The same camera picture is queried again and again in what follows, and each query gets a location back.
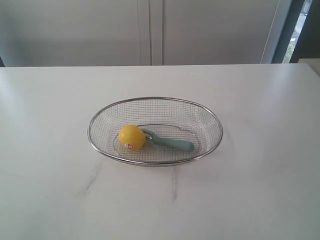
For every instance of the teal handled peeler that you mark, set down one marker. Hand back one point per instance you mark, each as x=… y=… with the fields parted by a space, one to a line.
x=180 y=145

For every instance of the oval wire mesh basket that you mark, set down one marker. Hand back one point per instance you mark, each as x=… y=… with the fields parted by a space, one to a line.
x=167 y=117

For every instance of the yellow lemon with sticker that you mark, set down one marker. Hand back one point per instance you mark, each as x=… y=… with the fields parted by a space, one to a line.
x=132 y=137

